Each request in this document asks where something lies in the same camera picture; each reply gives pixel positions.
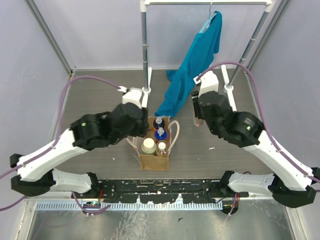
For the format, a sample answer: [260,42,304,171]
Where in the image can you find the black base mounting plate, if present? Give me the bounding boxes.
[75,179,235,204]

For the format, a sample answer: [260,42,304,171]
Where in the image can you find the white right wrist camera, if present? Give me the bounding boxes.
[193,70,219,97]

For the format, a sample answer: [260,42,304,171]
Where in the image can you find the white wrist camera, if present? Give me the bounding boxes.
[193,70,219,97]
[118,86,143,109]

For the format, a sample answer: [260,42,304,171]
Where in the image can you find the pink cap peach bottle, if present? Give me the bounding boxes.
[194,104,205,127]

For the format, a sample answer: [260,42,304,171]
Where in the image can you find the clear amber bottle white cap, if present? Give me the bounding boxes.
[156,141,167,158]

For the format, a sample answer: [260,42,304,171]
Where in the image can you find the dark pump bottle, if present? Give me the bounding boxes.
[153,116,165,130]

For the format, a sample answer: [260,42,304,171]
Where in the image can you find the slotted cable duct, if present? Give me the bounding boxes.
[35,201,223,211]

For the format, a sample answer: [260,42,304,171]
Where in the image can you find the teal t-shirt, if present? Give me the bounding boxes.
[154,11,223,118]

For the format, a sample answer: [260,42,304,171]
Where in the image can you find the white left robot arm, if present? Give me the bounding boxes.
[10,103,149,198]

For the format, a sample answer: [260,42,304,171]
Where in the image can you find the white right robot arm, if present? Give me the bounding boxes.
[191,90,320,208]

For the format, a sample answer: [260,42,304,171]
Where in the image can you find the burlap canvas tote bag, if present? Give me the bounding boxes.
[126,116,180,171]

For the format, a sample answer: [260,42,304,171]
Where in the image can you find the metal clothes rack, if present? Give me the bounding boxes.
[139,0,273,107]

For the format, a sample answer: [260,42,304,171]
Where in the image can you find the blue pump bottle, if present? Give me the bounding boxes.
[154,127,168,141]

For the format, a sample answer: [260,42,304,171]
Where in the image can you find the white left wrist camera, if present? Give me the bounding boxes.
[118,86,143,109]

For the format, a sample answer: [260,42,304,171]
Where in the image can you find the light blue clothes hanger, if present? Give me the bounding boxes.
[199,2,217,34]

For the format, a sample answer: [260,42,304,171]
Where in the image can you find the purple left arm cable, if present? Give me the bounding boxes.
[0,75,127,218]

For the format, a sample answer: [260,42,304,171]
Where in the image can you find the green bottle white cap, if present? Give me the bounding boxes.
[141,138,157,155]

